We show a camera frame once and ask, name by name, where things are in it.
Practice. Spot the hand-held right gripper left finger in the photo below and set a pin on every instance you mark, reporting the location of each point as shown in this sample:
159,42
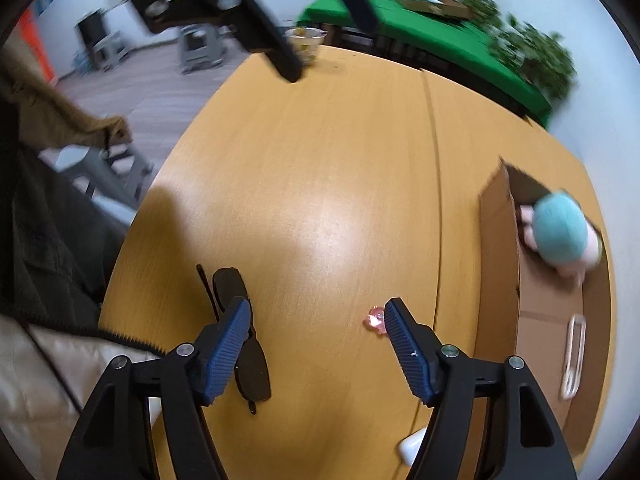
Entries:
227,350

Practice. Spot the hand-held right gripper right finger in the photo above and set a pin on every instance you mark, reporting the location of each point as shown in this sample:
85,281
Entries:
407,355

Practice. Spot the small pink trinket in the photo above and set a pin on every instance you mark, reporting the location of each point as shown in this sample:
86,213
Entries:
375,317

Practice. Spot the black sunglasses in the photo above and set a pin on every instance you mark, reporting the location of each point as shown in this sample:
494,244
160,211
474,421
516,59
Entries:
227,287

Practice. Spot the brown cardboard box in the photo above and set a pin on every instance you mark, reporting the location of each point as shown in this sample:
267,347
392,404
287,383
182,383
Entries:
545,300

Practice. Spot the clear plastic cup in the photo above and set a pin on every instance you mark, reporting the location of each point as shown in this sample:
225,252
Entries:
305,47

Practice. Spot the grey plastic stool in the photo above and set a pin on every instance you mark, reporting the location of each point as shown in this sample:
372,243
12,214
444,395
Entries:
125,170
107,50
200,47

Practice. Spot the flat cardboard tray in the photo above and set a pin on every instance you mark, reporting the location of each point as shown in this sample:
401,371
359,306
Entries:
435,5

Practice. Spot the small white case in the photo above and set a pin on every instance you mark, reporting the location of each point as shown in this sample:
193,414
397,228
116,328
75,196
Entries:
411,447

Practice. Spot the green table cloth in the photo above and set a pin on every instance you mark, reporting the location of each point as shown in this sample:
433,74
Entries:
450,45

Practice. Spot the olive jacket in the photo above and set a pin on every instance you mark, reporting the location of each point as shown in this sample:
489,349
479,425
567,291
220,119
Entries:
50,105

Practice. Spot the green leafy plant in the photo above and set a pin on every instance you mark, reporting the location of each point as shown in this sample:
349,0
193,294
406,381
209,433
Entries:
530,60

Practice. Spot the beige cloth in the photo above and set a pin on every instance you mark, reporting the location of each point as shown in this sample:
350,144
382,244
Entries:
45,390

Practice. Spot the pink pig plush teal outfit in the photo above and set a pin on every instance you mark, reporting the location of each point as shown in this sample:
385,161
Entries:
557,230

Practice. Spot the orange post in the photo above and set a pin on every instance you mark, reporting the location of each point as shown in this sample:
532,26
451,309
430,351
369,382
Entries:
37,40

